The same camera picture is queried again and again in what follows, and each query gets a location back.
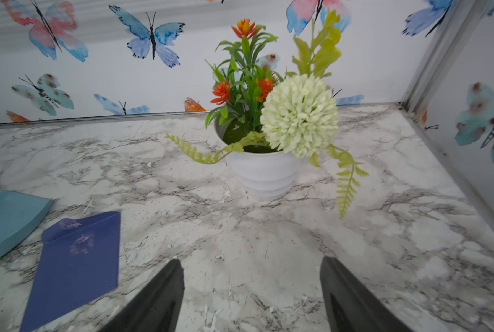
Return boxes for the artificial flowers in white pot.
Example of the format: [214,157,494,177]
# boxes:
[172,11,367,217]

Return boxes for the teal plastic scoop dish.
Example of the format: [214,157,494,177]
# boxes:
[0,191,53,258]

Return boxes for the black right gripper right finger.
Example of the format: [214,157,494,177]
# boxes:
[320,257,411,332]

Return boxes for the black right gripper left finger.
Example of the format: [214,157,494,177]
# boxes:
[101,259,185,331]

